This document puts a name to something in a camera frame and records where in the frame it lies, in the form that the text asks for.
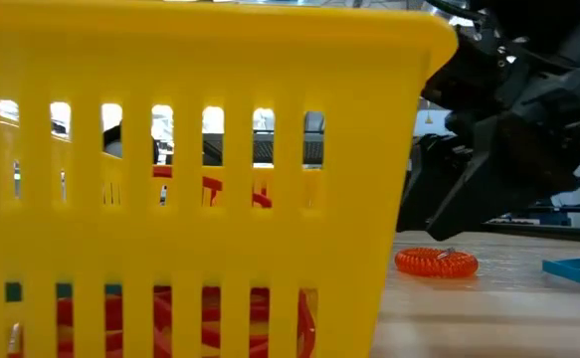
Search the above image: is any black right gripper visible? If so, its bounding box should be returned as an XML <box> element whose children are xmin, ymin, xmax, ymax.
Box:
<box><xmin>421</xmin><ymin>9</ymin><xmax>580</xmax><ymax>243</ymax></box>

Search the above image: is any orange spiral coil keychain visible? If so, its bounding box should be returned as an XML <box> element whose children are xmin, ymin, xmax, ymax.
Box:
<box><xmin>394</xmin><ymin>247</ymin><xmax>480</xmax><ymax>278</ymax></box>

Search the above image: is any red rubber band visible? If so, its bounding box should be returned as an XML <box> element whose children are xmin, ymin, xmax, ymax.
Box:
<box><xmin>249</xmin><ymin>287</ymin><xmax>318</xmax><ymax>358</ymax></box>
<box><xmin>55</xmin><ymin>296</ymin><xmax>271</xmax><ymax>330</ymax></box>

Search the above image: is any green rubber band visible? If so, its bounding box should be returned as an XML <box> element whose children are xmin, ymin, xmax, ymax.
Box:
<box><xmin>4</xmin><ymin>281</ymin><xmax>124</xmax><ymax>302</ymax></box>

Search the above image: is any yellow plastic slotted basket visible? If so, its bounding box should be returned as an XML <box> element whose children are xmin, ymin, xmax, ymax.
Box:
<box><xmin>0</xmin><ymin>0</ymin><xmax>459</xmax><ymax>358</ymax></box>

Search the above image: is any red plastic slotted basket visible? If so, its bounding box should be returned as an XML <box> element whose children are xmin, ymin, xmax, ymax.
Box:
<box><xmin>152</xmin><ymin>166</ymin><xmax>274</xmax><ymax>209</ymax></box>

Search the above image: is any blue rubber band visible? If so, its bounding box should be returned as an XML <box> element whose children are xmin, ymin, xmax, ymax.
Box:
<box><xmin>541</xmin><ymin>257</ymin><xmax>580</xmax><ymax>292</ymax></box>

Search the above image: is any black background workstation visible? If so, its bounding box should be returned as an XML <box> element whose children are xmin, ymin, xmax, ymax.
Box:
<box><xmin>487</xmin><ymin>171</ymin><xmax>580</xmax><ymax>228</ymax></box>

